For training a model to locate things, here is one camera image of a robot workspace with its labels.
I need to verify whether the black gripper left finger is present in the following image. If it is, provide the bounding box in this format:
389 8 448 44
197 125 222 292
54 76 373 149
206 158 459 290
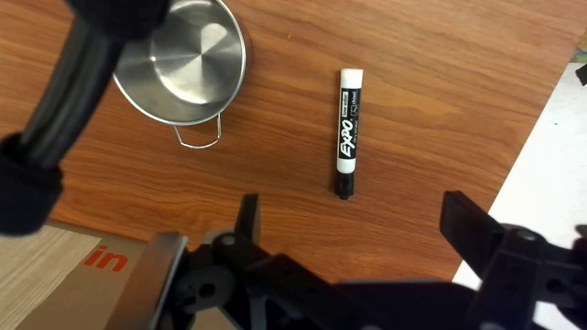
211 193 290 279

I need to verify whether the black fabric cable sleeve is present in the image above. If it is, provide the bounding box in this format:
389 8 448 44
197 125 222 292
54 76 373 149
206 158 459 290
0 132 67 239

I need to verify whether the black ribbed robot cable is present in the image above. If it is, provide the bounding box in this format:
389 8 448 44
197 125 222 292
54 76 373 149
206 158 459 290
17 15 129 171

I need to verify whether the black white Expo marker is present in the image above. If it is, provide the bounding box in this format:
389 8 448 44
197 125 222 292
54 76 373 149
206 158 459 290
333 66 367 202

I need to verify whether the stainless steel pot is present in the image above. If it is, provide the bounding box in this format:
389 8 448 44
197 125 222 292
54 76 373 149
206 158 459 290
112 0 250 153

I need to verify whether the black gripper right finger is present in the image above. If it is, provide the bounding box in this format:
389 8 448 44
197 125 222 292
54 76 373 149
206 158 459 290
439 189 547 279

